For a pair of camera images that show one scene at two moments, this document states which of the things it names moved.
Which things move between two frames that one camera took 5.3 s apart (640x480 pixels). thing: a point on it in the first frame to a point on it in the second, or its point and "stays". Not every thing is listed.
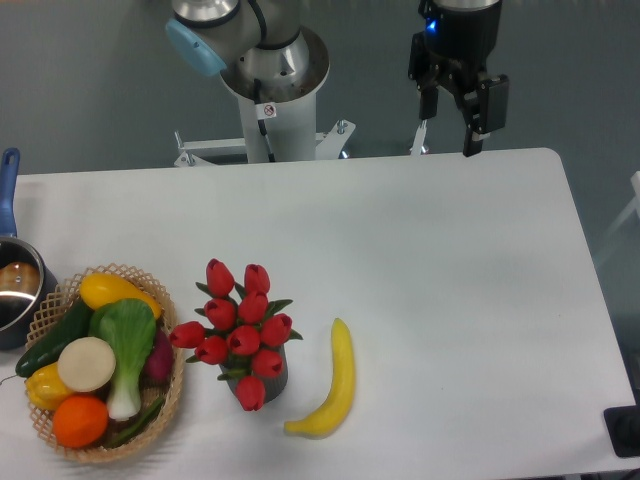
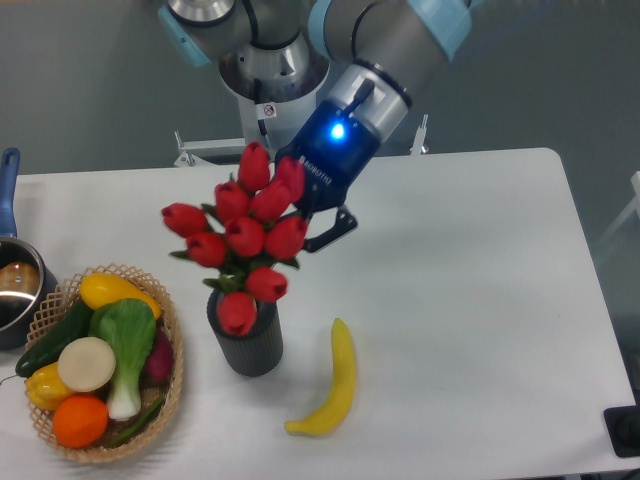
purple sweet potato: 160,367 stays
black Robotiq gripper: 458,41 to 333,150
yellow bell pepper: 46,388 stays
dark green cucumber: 74,324 stays
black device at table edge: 623,424 stays
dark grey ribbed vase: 272,385 to 256,353
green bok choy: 127,328 stays
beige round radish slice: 86,364 stays
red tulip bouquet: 245,330 to 251,228
